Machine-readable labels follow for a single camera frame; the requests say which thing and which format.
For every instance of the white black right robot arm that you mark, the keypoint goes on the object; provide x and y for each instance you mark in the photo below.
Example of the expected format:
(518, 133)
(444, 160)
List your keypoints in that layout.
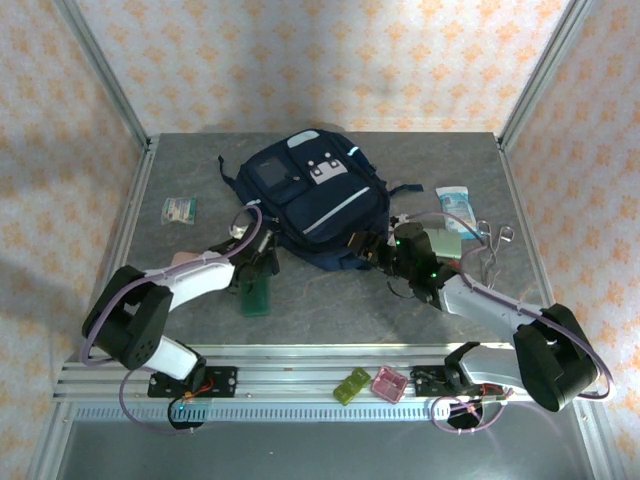
(480, 305)

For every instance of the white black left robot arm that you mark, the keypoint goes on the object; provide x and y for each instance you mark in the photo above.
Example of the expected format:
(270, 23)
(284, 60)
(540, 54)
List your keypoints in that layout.
(200, 280)

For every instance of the navy blue backpack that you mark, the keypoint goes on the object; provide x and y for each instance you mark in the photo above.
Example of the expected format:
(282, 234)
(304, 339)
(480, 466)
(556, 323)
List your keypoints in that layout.
(320, 200)

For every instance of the silver metal eyelash curler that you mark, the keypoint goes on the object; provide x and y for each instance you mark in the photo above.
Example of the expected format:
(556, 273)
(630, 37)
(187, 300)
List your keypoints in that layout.
(482, 229)

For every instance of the small green tissue packet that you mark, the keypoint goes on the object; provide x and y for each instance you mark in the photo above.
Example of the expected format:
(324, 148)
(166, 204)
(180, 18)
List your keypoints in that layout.
(178, 210)

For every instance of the green translucent pencil case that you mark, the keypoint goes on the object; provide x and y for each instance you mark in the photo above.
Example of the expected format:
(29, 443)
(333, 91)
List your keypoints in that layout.
(255, 300)

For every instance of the sage green wallet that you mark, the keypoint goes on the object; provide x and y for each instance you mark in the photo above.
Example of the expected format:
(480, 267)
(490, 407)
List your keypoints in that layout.
(447, 245)

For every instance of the small pink plastic box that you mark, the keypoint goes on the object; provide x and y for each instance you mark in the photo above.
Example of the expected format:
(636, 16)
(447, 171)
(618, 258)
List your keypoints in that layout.
(389, 384)

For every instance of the blue wet wipes pack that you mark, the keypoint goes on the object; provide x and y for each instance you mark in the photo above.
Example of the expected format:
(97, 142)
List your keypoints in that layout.
(455, 210)

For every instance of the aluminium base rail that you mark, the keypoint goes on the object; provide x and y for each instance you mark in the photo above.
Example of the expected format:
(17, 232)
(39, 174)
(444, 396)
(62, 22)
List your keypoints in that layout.
(300, 372)

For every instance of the small green plastic box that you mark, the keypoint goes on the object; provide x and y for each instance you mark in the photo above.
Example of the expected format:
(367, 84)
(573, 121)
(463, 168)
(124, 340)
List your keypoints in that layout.
(351, 386)

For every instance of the aluminium frame post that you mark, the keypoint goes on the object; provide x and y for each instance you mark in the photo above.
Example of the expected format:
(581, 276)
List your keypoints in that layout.
(100, 70)
(537, 70)

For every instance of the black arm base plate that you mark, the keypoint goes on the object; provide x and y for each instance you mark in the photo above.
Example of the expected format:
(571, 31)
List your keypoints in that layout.
(225, 381)
(425, 382)

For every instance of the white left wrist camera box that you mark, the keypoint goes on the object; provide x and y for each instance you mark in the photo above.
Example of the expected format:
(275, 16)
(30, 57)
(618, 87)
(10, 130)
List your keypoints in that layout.
(239, 231)

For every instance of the grey metal panel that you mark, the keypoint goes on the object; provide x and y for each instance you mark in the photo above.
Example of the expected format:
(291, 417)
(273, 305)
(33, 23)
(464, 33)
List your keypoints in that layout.
(300, 450)

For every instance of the aluminium side rail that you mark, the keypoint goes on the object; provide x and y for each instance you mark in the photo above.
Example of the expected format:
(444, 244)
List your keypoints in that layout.
(125, 240)
(530, 240)

